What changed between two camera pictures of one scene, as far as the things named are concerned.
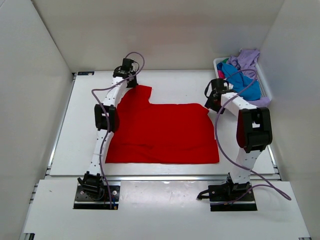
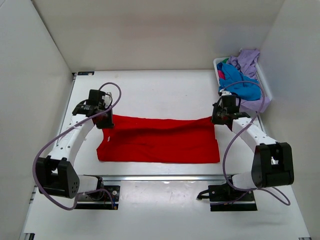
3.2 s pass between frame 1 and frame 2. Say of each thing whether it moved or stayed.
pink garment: stayed
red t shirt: moved
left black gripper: moved
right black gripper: moved
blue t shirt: stayed
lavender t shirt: stayed
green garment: stayed
